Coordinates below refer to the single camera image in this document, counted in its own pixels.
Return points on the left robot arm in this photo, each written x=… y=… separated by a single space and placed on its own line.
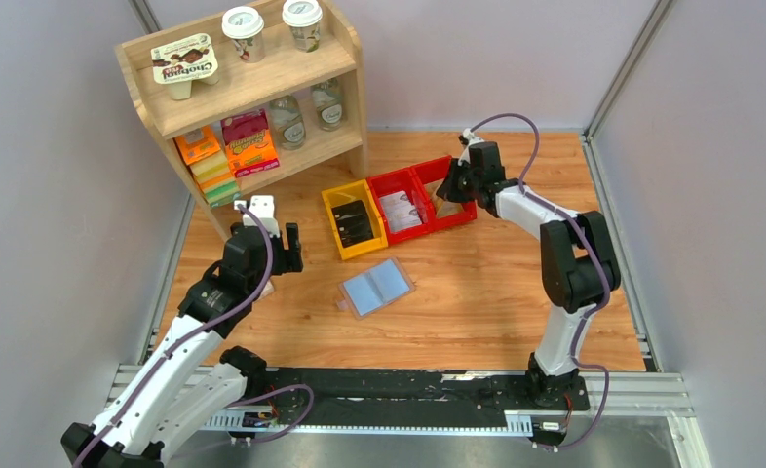
x=155 y=415

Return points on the red bin middle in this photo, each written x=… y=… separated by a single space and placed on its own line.
x=394 y=181

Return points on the pink card pack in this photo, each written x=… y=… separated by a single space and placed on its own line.
x=268 y=289

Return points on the black cards in bin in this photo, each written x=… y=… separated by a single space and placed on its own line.
x=352 y=223

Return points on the yellow green sponge stack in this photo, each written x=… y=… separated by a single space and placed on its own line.
x=215 y=180

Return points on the tan cards in bin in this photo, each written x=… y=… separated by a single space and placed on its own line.
x=445 y=208

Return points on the orange pink snack box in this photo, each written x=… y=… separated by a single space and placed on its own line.
x=249 y=147

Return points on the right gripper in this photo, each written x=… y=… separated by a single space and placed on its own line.
x=447 y=189

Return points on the glass jar right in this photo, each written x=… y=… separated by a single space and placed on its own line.
x=328 y=100

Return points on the white cards in bin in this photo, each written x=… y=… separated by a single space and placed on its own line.
x=400 y=212

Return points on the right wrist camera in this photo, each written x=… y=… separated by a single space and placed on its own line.
x=468 y=138

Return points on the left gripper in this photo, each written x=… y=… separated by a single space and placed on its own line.
x=289 y=259

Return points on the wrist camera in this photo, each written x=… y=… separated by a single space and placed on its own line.
x=468 y=138
x=263 y=208

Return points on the red bin right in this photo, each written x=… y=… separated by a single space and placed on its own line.
x=430 y=176

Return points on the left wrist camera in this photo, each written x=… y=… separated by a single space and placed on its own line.
x=263 y=208

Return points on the yellow bin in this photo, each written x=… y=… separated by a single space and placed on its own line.
x=340 y=195

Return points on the paper coffee cup right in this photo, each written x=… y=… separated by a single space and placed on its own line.
x=303 y=18

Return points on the paper coffee cup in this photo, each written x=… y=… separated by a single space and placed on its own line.
x=243 y=26
x=303 y=18

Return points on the Chobani yogurt pack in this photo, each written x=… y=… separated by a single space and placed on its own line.
x=177 y=65

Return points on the glass jar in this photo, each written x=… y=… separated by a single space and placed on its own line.
x=328 y=100
x=287 y=122

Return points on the beige leather card holder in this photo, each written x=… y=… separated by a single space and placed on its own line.
x=374 y=289

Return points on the paper coffee cup left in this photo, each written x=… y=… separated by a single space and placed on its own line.
x=243 y=26

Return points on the wooden shelf unit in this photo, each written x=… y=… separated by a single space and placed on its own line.
x=244 y=86

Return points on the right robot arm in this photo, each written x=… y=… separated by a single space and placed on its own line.
x=578 y=264

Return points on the red bin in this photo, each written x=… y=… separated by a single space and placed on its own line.
x=430 y=176
x=394 y=181

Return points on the glass jar left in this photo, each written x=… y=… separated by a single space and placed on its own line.
x=287 y=122

